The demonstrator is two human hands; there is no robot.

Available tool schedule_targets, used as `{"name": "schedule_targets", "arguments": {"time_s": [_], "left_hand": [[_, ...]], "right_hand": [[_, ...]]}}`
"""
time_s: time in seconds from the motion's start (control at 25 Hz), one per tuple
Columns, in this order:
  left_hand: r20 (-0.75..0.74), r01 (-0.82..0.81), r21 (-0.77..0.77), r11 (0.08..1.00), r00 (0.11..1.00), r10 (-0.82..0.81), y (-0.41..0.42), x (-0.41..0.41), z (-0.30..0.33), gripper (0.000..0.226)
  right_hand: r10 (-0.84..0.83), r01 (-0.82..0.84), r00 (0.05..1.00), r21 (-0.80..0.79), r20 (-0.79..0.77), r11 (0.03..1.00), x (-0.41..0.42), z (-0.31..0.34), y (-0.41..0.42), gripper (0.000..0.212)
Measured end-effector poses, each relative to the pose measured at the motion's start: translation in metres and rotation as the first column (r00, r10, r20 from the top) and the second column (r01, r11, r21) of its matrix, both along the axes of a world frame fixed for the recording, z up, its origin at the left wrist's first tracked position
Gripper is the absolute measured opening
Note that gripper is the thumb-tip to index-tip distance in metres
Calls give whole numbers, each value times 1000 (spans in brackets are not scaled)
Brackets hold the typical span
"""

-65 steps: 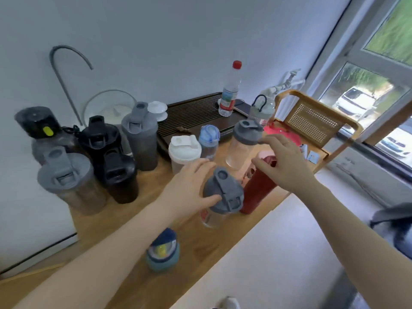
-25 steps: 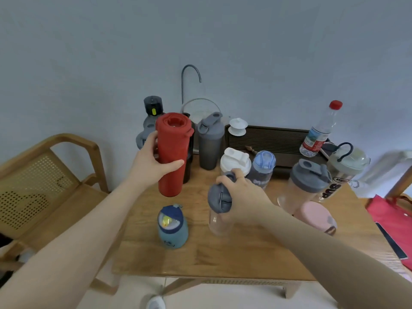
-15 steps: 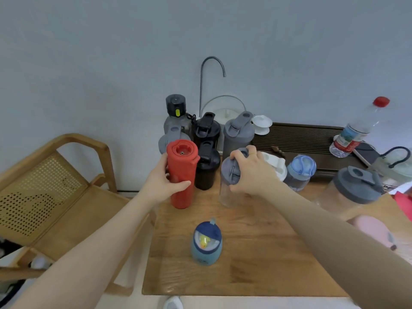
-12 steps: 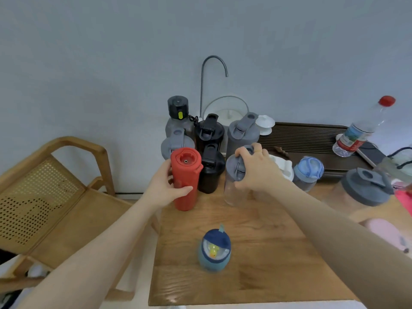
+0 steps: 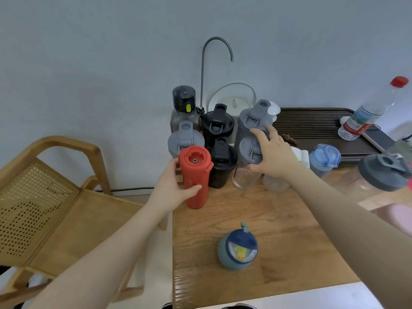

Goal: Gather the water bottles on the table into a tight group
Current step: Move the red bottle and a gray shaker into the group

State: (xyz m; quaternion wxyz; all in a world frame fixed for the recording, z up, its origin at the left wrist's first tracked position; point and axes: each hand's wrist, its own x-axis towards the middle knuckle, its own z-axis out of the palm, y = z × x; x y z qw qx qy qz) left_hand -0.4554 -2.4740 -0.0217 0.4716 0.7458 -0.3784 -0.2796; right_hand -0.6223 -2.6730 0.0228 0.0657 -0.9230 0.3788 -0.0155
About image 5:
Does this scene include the person's left hand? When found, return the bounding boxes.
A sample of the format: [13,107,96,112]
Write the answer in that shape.
[146,158,203,217]

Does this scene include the person's right hand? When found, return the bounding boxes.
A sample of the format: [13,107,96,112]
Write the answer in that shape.
[249,125,304,181]

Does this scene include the clear bottle with gray lid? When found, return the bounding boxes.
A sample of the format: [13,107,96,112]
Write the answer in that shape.
[232,135,265,191]

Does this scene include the red water bottle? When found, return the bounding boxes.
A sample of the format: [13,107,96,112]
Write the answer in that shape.
[176,145,214,210]

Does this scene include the person's left forearm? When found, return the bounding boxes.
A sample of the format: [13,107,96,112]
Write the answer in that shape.
[27,203,171,309]

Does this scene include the person's right forearm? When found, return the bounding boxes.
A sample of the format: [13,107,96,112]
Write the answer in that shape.
[285,164,412,309]

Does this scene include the black shaker bottle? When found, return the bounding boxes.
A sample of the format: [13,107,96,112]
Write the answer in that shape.
[207,138,238,189]
[202,103,234,147]

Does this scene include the tall gray bottle, gray lid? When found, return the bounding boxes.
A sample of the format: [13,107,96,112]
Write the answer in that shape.
[234,99,274,151]

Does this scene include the small white bottle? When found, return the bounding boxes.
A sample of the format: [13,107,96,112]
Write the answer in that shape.
[290,146,311,169]

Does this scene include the gray flip-lid bottle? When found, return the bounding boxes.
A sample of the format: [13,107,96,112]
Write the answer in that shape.
[167,120,205,159]

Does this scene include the white cup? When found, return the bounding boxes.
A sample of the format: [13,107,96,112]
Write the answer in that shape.
[267,101,281,123]

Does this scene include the bottle with light blue lid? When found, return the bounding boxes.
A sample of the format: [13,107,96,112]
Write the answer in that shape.
[309,144,342,179]

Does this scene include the dark ribbed tea tray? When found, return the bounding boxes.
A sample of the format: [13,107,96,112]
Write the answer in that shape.
[273,107,397,167]

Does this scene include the blue-green kids bottle with duck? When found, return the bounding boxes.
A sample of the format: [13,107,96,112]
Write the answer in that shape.
[217,222,259,271]

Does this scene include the dark bottle with yellow button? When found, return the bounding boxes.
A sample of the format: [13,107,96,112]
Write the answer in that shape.
[170,85,202,133]

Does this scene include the large clear bottle, dark lid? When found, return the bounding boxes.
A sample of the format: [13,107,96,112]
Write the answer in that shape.
[332,153,412,203]

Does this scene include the dark smartphone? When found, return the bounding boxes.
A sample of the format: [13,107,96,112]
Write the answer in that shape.
[362,129,397,154]

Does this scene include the clear plastic bottle, red cap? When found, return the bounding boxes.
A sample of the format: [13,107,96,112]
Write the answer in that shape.
[338,76,409,141]

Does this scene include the curved metal faucet pipe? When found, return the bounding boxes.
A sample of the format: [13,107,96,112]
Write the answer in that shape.
[200,36,234,108]

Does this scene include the wooden rattan chair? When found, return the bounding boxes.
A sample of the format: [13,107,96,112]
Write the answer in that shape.
[0,135,168,309]

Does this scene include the pink object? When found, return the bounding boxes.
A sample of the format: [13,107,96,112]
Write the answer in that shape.
[370,203,412,238]

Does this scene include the black cable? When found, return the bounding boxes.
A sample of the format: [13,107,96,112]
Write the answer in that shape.
[95,187,155,193]

